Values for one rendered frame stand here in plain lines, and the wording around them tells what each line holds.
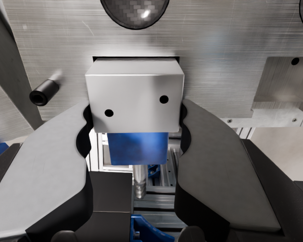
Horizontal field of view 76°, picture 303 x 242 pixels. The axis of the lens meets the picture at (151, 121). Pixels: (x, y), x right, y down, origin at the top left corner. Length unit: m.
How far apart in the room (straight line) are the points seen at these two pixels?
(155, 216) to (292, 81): 0.37
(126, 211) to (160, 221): 0.12
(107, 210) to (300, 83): 0.32
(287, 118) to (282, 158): 1.41
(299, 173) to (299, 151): 0.23
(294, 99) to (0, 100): 0.25
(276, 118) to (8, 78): 0.30
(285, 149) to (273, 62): 1.50
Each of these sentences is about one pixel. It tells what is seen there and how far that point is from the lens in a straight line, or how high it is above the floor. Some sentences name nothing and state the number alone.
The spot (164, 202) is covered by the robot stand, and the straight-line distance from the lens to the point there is 0.49.
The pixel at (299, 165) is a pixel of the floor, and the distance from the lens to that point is 1.86.
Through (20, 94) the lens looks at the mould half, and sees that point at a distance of 0.22.
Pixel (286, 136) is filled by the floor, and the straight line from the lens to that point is 1.59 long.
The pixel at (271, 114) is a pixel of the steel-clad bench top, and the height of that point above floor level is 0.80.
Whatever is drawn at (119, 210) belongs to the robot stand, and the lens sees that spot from 0.37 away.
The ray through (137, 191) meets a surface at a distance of 0.19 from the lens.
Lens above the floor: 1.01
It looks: 58 degrees down
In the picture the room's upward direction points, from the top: 175 degrees clockwise
